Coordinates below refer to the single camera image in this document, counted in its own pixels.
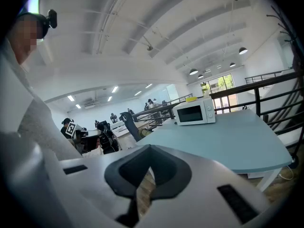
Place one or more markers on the black balcony railing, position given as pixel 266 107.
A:
pixel 266 75
pixel 183 97

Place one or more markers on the white microwave oven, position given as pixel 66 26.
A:
pixel 190 114

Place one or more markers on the clear water bottle green lid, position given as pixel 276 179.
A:
pixel 204 90

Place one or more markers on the person's gray shirt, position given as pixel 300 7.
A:
pixel 47 132

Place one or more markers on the black office chair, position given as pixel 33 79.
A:
pixel 129 125

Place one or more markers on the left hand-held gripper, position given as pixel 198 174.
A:
pixel 71 129

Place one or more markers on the yellow corn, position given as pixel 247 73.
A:
pixel 191 99

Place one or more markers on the black head-worn camera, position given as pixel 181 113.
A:
pixel 52 18

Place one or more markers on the olive green backpack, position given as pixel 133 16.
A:
pixel 145 132

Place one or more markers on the person's head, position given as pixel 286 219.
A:
pixel 22 39

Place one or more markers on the black pendant lamp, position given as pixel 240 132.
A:
pixel 200 76
pixel 243 50
pixel 193 71
pixel 232 64

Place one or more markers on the group of ceiling tube lights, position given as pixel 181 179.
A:
pixel 70 98

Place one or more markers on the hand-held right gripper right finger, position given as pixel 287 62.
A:
pixel 183 177

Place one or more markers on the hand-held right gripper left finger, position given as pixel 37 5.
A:
pixel 114 174

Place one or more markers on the glass entrance door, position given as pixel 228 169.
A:
pixel 222 91

